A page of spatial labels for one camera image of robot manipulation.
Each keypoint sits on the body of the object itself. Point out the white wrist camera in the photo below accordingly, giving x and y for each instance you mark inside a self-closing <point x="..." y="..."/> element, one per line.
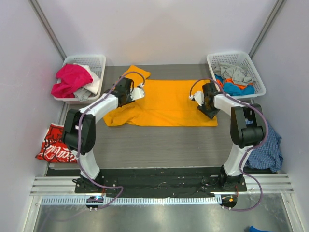
<point x="137" y="92"/>
<point x="198" y="97"/>

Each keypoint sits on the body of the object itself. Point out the grey t shirt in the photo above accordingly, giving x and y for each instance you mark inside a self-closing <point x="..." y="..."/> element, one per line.
<point x="238" y="74"/>

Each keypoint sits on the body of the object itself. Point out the orange yellow t shirt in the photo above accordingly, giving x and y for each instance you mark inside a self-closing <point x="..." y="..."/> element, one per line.
<point x="166" y="103"/>

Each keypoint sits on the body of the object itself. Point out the blue t shirt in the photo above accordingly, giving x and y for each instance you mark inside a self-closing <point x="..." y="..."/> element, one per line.
<point x="235" y="91"/>

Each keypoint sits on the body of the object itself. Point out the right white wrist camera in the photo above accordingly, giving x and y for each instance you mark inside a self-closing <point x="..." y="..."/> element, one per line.
<point x="198" y="97"/>

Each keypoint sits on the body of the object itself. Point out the left white plastic basket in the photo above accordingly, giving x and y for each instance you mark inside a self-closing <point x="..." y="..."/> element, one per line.
<point x="96" y="65"/>

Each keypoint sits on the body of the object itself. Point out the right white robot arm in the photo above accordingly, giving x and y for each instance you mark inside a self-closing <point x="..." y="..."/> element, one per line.
<point x="248" y="129"/>

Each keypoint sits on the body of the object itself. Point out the blue checkered shirt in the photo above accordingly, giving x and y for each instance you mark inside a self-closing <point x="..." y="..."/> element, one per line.
<point x="267" y="156"/>

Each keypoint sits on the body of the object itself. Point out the pink t shirt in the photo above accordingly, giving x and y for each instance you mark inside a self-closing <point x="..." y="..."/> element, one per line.
<point x="72" y="77"/>

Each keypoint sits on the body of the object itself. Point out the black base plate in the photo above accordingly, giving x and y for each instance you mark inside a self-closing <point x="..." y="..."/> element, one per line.
<point x="159" y="182"/>

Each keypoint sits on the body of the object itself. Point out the white grey garment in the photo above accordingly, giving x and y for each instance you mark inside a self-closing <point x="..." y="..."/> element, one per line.
<point x="83" y="93"/>

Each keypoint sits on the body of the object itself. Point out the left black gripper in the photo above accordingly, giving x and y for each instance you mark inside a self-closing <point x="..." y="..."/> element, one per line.
<point x="128" y="83"/>

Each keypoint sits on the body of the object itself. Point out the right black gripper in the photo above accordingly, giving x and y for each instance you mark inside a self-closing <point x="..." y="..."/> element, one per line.
<point x="208" y="110"/>

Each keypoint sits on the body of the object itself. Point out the red white printed t shirt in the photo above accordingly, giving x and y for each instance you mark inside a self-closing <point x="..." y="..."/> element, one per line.
<point x="53" y="150"/>

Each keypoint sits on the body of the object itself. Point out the right white plastic basket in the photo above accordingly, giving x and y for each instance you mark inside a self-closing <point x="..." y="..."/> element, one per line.
<point x="238" y="58"/>

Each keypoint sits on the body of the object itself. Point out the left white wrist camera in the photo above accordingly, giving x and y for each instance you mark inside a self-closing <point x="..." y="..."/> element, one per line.
<point x="137" y="92"/>

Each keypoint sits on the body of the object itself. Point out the orange garment in basket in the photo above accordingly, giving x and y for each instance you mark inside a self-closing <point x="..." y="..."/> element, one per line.
<point x="222" y="82"/>

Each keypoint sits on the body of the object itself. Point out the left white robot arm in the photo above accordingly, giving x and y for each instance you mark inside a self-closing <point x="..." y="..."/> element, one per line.
<point x="79" y="131"/>

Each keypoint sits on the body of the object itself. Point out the white plastic basket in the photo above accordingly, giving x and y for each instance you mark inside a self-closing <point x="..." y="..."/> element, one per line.
<point x="96" y="65"/>
<point x="238" y="58"/>

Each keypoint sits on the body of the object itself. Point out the white slotted cable duct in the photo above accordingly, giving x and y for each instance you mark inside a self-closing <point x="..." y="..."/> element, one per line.
<point x="96" y="200"/>

